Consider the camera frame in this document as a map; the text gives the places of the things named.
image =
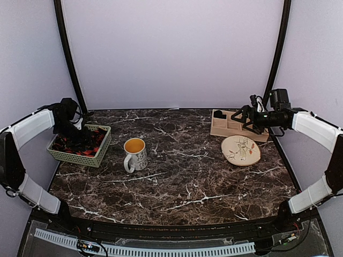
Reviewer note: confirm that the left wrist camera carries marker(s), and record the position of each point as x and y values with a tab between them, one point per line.
78	125

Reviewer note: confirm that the right black frame post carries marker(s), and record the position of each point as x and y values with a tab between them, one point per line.
278	50

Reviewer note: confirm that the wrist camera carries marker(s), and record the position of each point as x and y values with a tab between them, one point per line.
257	103
78	125

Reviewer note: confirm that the bird pattern ceramic plate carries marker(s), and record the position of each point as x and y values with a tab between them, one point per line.
240	150

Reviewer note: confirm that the white slotted cable duct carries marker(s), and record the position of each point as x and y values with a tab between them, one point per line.
130	247

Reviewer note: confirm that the left black frame post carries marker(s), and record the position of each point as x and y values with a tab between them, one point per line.
68	55

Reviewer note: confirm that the black front rail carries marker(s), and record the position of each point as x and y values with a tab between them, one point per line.
307	225

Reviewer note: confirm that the red navy striped tie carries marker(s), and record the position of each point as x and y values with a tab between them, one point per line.
89	149

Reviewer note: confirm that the black rolled tie in box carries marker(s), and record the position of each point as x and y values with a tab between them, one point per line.
219	114

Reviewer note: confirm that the wooden compartment organizer box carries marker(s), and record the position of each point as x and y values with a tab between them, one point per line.
227	127

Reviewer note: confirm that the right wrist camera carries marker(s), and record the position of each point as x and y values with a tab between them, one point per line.
257	103

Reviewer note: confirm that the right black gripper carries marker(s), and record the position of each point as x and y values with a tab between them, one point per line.
252	111

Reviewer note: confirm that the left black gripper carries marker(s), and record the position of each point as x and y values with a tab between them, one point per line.
83	139

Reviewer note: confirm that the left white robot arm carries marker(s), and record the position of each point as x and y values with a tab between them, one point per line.
14	178

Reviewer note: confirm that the green plastic basket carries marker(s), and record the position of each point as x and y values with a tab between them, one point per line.
84	160

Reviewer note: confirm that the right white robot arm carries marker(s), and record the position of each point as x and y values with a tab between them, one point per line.
284	116

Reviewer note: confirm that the white patterned mug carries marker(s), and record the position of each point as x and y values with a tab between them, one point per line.
136	155

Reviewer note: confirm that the black frame post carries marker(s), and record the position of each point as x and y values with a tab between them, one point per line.
68	55
278	50

